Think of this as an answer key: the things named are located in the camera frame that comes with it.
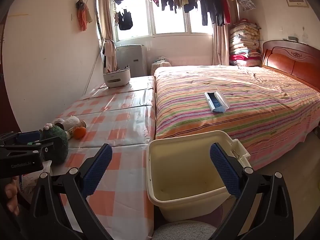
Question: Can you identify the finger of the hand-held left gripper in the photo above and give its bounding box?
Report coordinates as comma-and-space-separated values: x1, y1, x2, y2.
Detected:
0, 130, 42, 145
0, 141, 54, 159

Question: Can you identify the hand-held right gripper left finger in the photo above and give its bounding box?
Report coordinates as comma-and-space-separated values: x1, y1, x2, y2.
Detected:
30, 144, 114, 240

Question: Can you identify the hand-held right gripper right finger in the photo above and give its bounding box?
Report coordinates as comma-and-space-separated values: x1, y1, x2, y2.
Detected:
209, 142, 294, 240

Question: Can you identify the white blue tissue packet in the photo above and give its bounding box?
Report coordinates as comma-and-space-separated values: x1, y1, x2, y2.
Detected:
18, 160, 53, 198

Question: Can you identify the green plush toy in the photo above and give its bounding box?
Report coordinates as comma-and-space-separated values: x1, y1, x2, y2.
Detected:
41, 124, 69, 165

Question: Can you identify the orange fruit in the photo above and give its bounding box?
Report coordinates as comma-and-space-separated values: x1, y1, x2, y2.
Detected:
74, 127, 87, 139

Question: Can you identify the cream plastic bin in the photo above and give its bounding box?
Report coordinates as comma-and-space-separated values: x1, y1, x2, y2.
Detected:
146, 130, 252, 222

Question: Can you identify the person's left hand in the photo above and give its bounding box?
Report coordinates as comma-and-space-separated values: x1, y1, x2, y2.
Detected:
5, 176, 20, 217

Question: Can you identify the dark red wooden door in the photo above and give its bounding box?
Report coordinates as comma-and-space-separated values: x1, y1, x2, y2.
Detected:
0, 17, 22, 133

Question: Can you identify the bed with striped sheet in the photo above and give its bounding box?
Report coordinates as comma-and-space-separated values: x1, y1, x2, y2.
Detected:
153, 65, 320, 172

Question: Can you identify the white fluffy pad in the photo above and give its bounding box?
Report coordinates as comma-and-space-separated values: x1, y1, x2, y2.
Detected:
61, 116, 80, 130

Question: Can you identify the printed can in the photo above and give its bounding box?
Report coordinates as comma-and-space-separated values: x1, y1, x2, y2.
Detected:
68, 120, 87, 137

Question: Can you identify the grey stool cushion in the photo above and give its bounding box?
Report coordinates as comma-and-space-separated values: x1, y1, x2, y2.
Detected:
152, 220, 218, 240

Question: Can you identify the white desk organizer box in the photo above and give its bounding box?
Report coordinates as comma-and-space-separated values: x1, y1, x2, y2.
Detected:
103, 66, 131, 88

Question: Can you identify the grey appliance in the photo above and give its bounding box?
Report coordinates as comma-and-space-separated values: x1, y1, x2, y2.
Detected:
115, 44, 148, 78

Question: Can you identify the white hanging garment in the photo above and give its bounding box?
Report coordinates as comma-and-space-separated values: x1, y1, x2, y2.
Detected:
102, 39, 118, 74

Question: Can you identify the floral fabric bundle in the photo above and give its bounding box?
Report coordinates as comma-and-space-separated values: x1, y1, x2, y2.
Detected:
151, 56, 172, 74

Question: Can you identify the beige curtain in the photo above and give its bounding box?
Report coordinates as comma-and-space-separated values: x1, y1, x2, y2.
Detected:
97, 0, 115, 45
212, 22, 229, 65

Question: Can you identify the wooden headboard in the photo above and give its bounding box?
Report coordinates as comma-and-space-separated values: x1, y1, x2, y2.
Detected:
261, 40, 320, 92

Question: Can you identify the stack of folded quilts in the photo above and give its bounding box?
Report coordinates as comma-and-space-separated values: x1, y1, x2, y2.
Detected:
229, 19, 262, 67

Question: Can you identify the orange cloth on hook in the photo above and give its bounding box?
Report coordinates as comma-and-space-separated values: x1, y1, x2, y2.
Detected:
76, 0, 93, 32

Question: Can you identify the black hanging vest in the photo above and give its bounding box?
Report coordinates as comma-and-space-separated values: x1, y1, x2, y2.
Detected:
117, 9, 133, 30

